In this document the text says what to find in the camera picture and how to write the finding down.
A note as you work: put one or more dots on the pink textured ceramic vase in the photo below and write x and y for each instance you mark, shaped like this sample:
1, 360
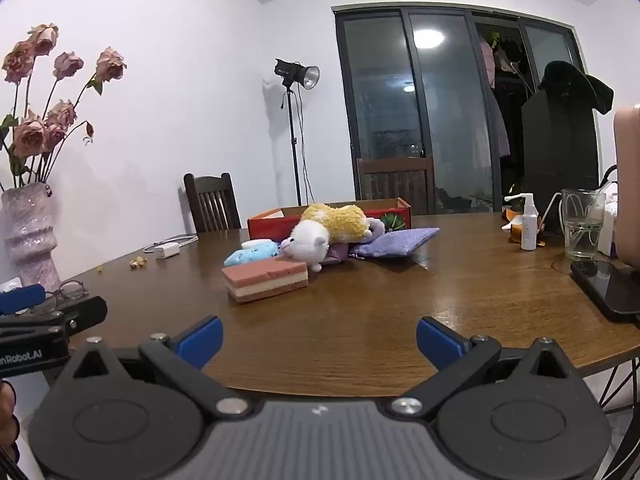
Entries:
30, 240

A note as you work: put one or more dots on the dark framed sliding glass door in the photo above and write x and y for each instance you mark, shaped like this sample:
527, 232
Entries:
445, 110

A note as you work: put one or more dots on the red cardboard box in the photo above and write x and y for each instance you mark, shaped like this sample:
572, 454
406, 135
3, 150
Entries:
270, 227

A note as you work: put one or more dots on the mauve satin pouch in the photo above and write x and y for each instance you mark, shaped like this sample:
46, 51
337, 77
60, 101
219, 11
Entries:
337, 255

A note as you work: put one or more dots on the studio light on stand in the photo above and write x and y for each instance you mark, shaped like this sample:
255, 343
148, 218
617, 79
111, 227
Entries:
292, 72

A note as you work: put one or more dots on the thin-rimmed eyeglasses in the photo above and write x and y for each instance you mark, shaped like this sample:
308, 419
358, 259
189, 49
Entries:
72, 290

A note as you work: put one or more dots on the white charger plug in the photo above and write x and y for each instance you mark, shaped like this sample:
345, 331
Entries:
167, 251

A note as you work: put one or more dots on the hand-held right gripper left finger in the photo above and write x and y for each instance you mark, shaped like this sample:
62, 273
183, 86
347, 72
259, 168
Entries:
200, 340

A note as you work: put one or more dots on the pink layered cake toy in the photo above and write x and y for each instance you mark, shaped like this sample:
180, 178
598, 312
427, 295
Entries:
265, 280

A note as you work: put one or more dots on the dried pink rose bouquet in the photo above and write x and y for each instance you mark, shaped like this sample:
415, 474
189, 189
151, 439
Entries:
30, 137

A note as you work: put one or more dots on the white tissue pack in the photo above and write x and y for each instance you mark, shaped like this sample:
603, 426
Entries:
610, 230

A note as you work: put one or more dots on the lilac soft cushion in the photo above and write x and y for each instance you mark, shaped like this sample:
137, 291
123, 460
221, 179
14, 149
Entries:
395, 242

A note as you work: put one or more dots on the light blue plush toy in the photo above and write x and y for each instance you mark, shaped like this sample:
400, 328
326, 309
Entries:
250, 256

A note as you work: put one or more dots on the clear glass cup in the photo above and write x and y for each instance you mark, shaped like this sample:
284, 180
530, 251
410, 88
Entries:
582, 230

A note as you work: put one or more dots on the black smartphone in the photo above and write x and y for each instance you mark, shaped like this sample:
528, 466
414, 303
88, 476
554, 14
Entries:
610, 290

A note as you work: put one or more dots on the black metal table leg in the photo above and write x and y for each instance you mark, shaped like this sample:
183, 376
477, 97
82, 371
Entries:
620, 385

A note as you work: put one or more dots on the person's left hand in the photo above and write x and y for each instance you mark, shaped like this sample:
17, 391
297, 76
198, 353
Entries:
7, 425

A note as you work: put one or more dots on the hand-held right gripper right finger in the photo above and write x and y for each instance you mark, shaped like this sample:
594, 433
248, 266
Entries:
440, 342

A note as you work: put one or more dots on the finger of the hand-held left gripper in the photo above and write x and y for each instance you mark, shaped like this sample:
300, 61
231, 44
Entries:
22, 299
82, 312

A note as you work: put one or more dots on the yellow and white plush toy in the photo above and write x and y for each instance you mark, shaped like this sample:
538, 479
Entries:
335, 222

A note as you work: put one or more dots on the white pump bottle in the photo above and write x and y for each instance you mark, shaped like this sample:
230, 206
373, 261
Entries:
529, 230

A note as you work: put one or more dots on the hanging pink garment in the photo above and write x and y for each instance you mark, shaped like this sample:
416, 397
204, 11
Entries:
487, 60

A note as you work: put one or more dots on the pile of yellow crumbs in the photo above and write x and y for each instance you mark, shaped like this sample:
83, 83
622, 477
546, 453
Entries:
137, 262

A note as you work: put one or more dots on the black cloth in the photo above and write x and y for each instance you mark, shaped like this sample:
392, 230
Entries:
570, 80

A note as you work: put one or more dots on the dark wooden chair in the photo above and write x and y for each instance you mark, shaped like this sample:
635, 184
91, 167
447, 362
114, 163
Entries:
212, 205
395, 182

